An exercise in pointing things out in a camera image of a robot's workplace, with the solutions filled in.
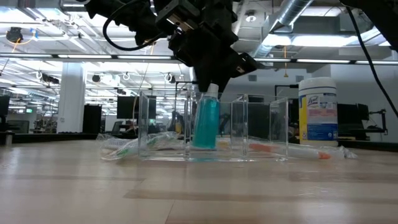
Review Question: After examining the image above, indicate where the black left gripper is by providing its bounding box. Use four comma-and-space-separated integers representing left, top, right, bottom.
155, 0, 258, 93

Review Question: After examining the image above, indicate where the clear acrylic organiser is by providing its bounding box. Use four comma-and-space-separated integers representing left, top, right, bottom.
138, 90, 289, 162

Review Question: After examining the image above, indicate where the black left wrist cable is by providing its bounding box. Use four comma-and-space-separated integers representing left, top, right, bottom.
102, 5, 170, 52

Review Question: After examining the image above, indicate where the yellow hanging pendant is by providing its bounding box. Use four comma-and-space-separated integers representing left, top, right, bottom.
282, 46, 289, 78

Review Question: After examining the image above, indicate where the black monitor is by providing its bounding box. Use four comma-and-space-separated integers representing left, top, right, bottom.
116, 95, 157, 120

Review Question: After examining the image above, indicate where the black cabinet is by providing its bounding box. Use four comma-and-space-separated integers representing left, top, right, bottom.
82, 104, 103, 134

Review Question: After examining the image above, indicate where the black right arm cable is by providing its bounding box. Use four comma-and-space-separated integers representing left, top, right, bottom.
345, 6, 398, 119

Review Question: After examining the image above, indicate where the orange toothbrush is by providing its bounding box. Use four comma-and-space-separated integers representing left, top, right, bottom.
247, 141, 358, 161

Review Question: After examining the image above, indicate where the white building pillar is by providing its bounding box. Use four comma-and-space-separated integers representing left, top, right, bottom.
57, 62, 86, 134

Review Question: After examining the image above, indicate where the white disinfecting wipes canister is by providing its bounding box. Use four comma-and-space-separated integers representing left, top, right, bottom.
298, 77, 339, 147

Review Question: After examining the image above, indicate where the black ceiling camera orange cable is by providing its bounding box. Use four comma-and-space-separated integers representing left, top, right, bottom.
5, 26, 24, 44

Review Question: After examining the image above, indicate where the long ceiling light strip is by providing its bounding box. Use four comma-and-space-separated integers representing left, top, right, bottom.
0, 53, 398, 65

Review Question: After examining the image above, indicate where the silver spiral ventilation duct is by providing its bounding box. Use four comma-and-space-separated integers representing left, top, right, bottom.
248, 0, 315, 58

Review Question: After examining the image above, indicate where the black workstation equipment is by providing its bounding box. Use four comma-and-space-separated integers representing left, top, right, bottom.
337, 102, 389, 141

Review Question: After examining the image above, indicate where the green toothbrush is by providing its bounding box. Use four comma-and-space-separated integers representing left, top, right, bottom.
96, 132, 187, 161

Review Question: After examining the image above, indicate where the teal mouthwash bottle white cap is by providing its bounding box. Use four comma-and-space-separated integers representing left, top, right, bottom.
192, 83, 221, 150

